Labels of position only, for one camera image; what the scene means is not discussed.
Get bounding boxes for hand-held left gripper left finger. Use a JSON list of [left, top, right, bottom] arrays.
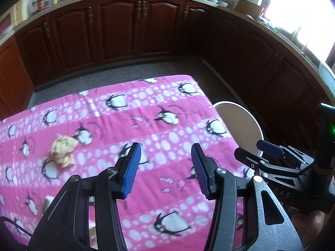
[[33, 142, 142, 251]]

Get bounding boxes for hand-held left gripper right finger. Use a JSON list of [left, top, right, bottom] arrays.
[[191, 143, 305, 251]]

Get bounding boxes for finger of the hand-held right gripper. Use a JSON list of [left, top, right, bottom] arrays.
[[256, 139, 312, 166], [234, 147, 301, 178]]

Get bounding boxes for white round trash bin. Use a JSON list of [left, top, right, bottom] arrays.
[[213, 101, 264, 158]]

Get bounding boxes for person's right hand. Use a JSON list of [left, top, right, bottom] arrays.
[[290, 212, 328, 241]]

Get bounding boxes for tan crumpled paper ball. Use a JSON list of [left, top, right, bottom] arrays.
[[48, 134, 79, 168]]

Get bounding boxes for pink penguin printed blanket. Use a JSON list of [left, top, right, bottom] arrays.
[[0, 74, 255, 251]]

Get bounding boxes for pale small packet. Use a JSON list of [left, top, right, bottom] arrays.
[[43, 196, 54, 213]]

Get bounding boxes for white plastic basin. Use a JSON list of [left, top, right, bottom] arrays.
[[318, 61, 335, 96]]

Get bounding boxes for dark wooden kitchen cabinets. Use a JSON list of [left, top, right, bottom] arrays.
[[0, 0, 335, 142]]

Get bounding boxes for brown cardboard box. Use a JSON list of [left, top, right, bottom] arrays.
[[236, 0, 263, 17]]

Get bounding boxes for bright kitchen window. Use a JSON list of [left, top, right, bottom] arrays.
[[262, 0, 335, 67]]

